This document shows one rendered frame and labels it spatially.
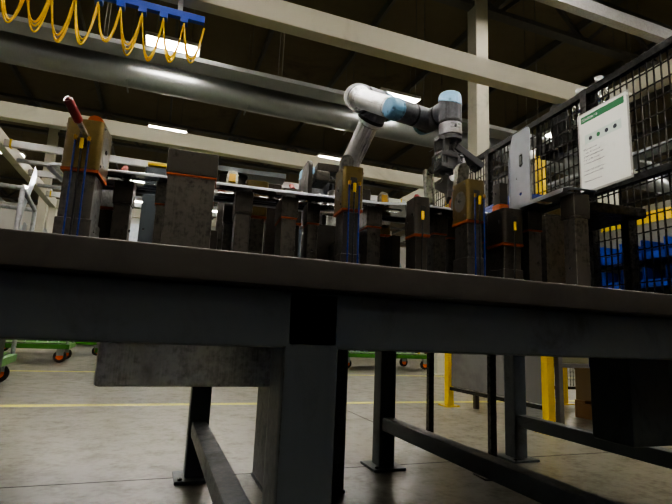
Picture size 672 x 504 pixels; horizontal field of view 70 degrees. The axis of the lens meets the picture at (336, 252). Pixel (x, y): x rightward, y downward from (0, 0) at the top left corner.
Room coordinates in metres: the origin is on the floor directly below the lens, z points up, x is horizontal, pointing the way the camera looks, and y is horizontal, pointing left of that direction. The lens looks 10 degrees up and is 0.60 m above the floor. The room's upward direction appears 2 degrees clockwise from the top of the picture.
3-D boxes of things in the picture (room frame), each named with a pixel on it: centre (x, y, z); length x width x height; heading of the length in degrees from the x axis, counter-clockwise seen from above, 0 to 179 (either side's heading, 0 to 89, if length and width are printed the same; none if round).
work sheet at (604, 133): (1.59, -0.93, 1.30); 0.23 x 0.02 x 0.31; 15
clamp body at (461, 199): (1.31, -0.38, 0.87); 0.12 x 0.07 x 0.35; 15
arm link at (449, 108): (1.48, -0.36, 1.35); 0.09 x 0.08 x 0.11; 29
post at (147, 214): (1.60, 0.64, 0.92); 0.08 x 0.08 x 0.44; 15
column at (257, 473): (2.06, 0.12, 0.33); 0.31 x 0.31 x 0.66; 20
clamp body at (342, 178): (1.24, -0.03, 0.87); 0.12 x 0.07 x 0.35; 15
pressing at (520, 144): (1.59, -0.63, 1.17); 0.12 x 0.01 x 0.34; 15
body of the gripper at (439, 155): (1.48, -0.35, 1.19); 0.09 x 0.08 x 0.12; 105
